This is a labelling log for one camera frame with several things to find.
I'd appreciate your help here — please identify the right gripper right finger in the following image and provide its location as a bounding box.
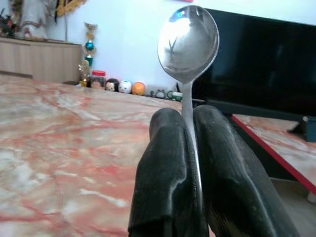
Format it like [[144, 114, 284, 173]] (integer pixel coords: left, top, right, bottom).
[[193, 105, 301, 237]]

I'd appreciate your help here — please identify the dark decorative plant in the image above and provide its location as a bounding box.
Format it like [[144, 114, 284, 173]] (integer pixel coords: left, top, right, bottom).
[[0, 7, 18, 38]]

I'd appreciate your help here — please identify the light wood cabinet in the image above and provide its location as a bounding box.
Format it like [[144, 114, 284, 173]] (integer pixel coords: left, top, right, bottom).
[[0, 37, 82, 83]]

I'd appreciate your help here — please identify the black-haired doll head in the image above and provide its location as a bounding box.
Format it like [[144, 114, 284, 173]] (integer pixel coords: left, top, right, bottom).
[[105, 78, 119, 91]]

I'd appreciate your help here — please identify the black flat television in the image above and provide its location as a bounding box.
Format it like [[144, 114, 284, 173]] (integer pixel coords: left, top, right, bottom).
[[191, 7, 316, 117]]

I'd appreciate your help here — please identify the gold figurine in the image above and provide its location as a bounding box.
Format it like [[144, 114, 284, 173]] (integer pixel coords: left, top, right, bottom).
[[78, 60, 91, 87]]

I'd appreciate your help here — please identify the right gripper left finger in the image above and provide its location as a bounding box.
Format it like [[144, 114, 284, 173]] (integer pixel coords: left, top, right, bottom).
[[127, 107, 209, 237]]

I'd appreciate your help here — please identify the orange doll head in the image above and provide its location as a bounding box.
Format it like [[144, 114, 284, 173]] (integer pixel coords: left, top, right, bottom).
[[131, 81, 146, 96]]

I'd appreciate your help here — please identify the steel spoon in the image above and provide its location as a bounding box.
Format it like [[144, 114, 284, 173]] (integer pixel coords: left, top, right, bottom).
[[157, 4, 220, 219]]

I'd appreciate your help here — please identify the green and white toy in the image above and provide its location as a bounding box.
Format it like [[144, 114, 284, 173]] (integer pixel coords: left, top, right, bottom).
[[166, 90, 183, 101]]

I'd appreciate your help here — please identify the white doll head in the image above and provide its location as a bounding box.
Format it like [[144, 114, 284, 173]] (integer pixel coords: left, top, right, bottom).
[[118, 79, 132, 94]]

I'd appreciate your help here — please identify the tall trophy with teal ball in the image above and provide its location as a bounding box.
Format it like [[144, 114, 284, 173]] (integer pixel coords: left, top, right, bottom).
[[83, 22, 99, 67]]

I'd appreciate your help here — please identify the jar with red lid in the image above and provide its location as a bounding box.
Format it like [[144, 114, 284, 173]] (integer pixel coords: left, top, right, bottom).
[[90, 70, 107, 89]]

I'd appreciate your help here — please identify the yellow hanging ornament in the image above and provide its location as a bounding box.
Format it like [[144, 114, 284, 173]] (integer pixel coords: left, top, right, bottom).
[[54, 0, 87, 16]]

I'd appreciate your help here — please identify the white porcelain statue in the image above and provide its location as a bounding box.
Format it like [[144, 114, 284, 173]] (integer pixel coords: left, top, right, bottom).
[[14, 0, 50, 40]]

